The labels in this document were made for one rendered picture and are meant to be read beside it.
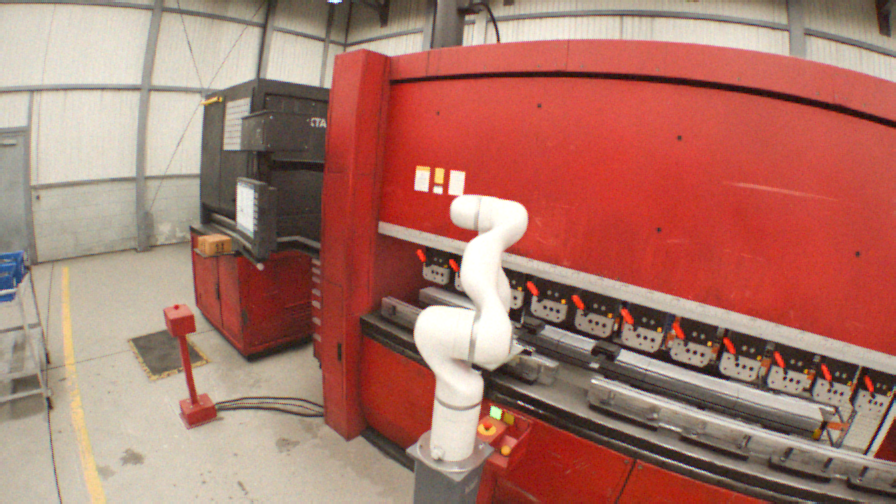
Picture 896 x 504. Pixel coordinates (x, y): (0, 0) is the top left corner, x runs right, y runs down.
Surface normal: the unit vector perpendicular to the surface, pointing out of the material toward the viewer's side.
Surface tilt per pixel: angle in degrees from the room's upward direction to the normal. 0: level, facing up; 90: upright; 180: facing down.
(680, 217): 90
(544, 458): 90
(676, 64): 90
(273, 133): 90
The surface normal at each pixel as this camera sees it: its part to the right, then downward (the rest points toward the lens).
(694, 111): -0.61, 0.12
